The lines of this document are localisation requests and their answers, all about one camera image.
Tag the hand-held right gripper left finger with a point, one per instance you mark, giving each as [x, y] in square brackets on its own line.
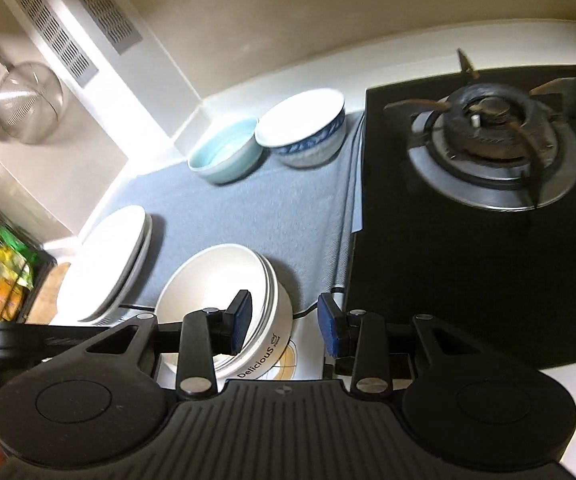
[240, 320]

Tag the square white plate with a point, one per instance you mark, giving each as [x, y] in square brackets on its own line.
[102, 265]

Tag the light blue bowl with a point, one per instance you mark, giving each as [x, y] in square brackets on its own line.
[227, 160]

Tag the wooden cutting board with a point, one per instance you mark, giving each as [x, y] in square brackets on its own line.
[50, 290]

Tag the round white embossed plate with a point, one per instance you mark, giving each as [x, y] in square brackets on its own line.
[147, 237]

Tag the black gas stove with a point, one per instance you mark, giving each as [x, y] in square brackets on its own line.
[443, 285]

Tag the metal mesh strainer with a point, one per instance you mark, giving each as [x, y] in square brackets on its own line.
[30, 105]

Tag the gas stove burner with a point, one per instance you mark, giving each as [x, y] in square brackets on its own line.
[493, 125]

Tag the white bowl with blue pattern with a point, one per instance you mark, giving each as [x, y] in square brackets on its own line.
[298, 115]

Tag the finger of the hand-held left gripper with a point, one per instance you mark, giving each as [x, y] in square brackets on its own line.
[52, 335]

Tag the cream bowl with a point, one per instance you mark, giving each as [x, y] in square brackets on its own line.
[280, 320]
[202, 280]

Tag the grey vent grille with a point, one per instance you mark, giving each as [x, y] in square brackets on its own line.
[57, 35]
[97, 5]

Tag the grey mat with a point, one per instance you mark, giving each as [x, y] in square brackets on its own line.
[278, 220]

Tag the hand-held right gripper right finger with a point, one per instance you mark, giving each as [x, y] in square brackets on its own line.
[333, 325]

